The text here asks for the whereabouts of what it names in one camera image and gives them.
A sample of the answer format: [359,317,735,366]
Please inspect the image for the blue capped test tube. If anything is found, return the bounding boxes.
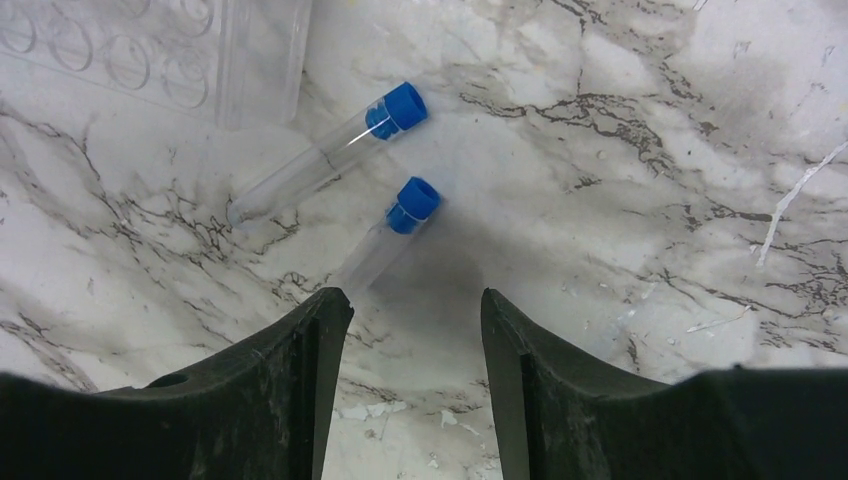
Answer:
[227,82,429,229]
[330,176,442,297]

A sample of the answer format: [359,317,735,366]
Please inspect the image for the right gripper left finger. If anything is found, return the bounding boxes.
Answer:
[1,287,353,479]

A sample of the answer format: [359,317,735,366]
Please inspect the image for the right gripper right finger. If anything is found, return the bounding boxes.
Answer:
[480,289,847,479]

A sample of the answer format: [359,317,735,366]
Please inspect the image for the clear test tube rack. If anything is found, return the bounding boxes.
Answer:
[1,0,312,131]

